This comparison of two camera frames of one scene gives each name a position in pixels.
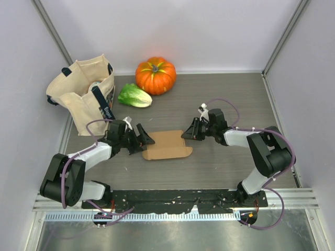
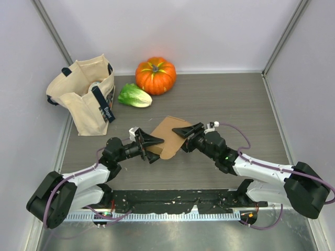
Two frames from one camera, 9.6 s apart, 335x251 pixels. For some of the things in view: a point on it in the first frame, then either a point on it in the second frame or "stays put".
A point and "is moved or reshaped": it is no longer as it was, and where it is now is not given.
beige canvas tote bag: (86, 87) stays put
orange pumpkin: (155, 76) stays put
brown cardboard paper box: (167, 144) is moved or reshaped
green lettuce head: (132, 94) stays put
